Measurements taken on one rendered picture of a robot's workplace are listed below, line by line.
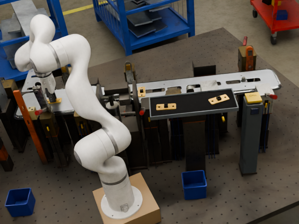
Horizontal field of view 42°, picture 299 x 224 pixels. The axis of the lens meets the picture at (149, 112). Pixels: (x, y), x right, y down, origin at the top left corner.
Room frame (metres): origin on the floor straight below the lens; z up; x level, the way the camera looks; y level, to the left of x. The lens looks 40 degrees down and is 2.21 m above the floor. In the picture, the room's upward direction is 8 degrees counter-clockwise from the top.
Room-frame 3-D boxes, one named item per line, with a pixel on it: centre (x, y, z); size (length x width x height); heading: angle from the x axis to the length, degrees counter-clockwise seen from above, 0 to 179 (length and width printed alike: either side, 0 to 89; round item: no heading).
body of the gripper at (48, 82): (1.65, 0.49, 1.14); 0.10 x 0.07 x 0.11; 177
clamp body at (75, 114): (1.44, 0.33, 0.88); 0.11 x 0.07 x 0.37; 177
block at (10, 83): (1.80, 0.76, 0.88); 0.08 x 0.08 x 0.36; 87
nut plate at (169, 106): (1.28, -0.07, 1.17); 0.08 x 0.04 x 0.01; 82
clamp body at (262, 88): (1.42, -0.55, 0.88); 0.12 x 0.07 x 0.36; 177
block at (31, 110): (1.53, 0.58, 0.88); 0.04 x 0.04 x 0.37; 87
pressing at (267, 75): (1.64, 0.01, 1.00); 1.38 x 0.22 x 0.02; 87
